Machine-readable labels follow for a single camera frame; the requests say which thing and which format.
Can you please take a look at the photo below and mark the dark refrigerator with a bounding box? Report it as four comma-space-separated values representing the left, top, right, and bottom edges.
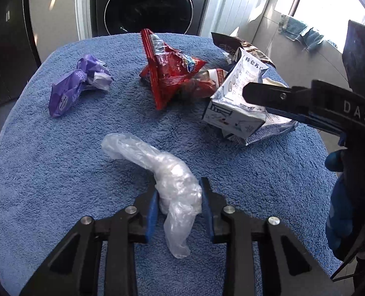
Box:
0, 0, 41, 105

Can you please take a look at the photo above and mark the blue terry towel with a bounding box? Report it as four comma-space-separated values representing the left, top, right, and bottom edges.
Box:
0, 34, 339, 295

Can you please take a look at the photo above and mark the white cabinet door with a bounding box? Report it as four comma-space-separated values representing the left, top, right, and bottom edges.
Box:
199, 0, 269, 42

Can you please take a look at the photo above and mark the clear plastic bag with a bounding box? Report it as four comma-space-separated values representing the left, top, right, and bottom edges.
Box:
101, 133, 202, 259

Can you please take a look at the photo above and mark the red snack bag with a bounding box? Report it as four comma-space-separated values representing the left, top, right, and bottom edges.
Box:
140, 29, 207, 110

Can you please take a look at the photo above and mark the white blue milk carton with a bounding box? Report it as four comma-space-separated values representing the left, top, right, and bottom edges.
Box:
202, 48, 268, 139

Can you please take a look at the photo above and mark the blue gloved right hand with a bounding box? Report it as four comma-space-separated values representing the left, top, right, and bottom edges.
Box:
325, 149, 359, 251

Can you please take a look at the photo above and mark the brown snack bag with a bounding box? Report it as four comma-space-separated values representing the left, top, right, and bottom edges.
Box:
211, 32, 275, 68

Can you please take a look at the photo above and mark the blue cloth on sill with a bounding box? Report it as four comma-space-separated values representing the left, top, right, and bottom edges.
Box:
277, 14, 338, 52

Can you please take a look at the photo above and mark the purple wrapper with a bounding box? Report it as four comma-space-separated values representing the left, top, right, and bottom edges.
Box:
48, 54, 114, 118

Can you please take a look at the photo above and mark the dark grey washing machine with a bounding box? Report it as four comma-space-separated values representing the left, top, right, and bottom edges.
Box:
91, 0, 207, 36

